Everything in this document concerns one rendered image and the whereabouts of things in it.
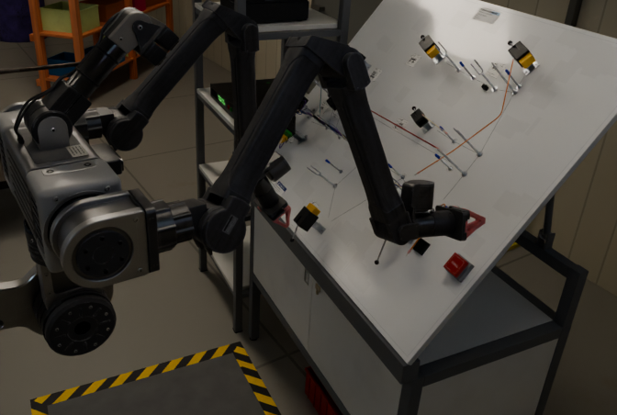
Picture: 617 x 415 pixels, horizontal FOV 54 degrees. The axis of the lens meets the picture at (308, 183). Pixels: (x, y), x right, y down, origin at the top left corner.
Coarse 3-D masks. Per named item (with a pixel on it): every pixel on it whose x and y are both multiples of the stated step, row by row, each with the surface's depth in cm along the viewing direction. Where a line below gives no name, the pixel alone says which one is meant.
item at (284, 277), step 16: (256, 208) 252; (256, 224) 255; (256, 240) 258; (272, 240) 241; (256, 256) 261; (272, 256) 244; (288, 256) 228; (256, 272) 265; (272, 272) 247; (288, 272) 230; (304, 272) 217; (272, 288) 250; (288, 288) 233; (304, 288) 219; (288, 304) 235; (304, 304) 221; (288, 320) 238; (304, 320) 224; (304, 336) 226
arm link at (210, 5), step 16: (208, 0) 145; (208, 16) 141; (224, 16) 142; (240, 16) 144; (192, 32) 142; (208, 32) 142; (240, 32) 146; (176, 48) 141; (192, 48) 142; (176, 64) 141; (192, 64) 144; (144, 80) 142; (160, 80) 141; (176, 80) 143; (128, 96) 142; (144, 96) 140; (160, 96) 142; (128, 112) 146; (144, 112) 141; (112, 128) 137; (128, 128) 138; (112, 144) 138; (128, 144) 140
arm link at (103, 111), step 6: (96, 108) 140; (102, 108) 140; (102, 114) 137; (108, 114) 138; (114, 114) 141; (120, 114) 140; (126, 114) 142; (102, 120) 137; (108, 120) 138; (102, 126) 138; (102, 132) 138
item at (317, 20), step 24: (192, 0) 272; (240, 0) 222; (264, 24) 238; (288, 24) 241; (312, 24) 244; (336, 24) 248; (216, 168) 303; (216, 264) 306; (240, 264) 275; (240, 288) 281; (240, 312) 288
